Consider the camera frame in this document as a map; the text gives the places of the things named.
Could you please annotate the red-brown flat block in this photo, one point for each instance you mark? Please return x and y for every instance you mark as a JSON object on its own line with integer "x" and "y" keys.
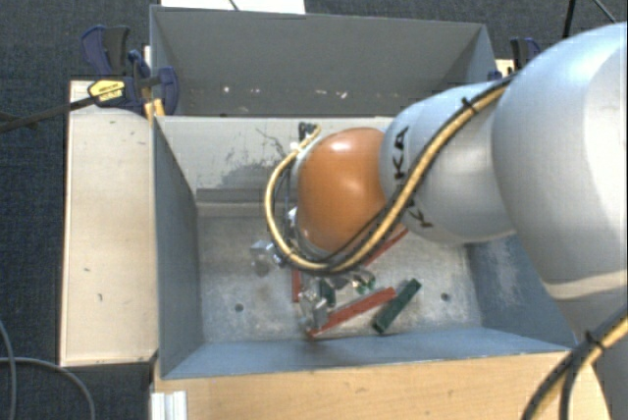
{"x": 360, "y": 307}
{"x": 390, "y": 244}

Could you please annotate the pale wood flat board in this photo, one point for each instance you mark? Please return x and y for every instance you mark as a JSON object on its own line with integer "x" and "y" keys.
{"x": 110, "y": 236}

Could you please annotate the dark green flat block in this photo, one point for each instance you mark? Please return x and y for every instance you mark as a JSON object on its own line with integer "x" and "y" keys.
{"x": 396, "y": 306}

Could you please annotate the grey metal bin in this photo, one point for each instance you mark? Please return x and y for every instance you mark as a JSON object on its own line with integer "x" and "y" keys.
{"x": 235, "y": 79}

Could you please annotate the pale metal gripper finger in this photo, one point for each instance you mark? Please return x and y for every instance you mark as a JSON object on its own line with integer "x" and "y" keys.
{"x": 262, "y": 256}
{"x": 314, "y": 312}

